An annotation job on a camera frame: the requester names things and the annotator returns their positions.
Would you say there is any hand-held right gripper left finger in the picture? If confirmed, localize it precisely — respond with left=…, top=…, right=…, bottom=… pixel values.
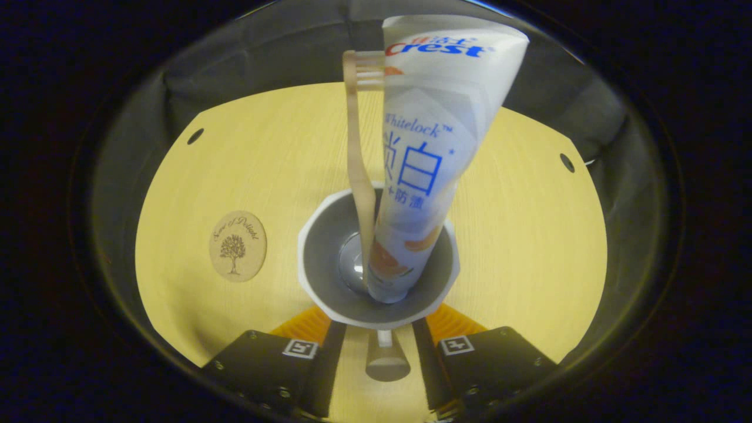
left=203, top=305, right=348, bottom=419

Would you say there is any light wooden desktop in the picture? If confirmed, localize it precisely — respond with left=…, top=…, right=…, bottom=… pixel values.
left=135, top=81, right=609, bottom=423

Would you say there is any white toothpaste tube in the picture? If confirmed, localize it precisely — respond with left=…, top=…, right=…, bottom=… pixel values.
left=365, top=15, right=529, bottom=304

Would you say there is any white cup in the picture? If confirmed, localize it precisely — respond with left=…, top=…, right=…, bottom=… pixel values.
left=297, top=181, right=461, bottom=382

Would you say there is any beige toothbrush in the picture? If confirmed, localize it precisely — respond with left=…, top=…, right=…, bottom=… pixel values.
left=343, top=50, right=387, bottom=283

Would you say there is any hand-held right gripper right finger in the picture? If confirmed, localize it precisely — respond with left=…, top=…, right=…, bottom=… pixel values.
left=411, top=303, right=559, bottom=422

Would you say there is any round wooden coaster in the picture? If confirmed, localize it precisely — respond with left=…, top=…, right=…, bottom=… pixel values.
left=209, top=210, right=268, bottom=283

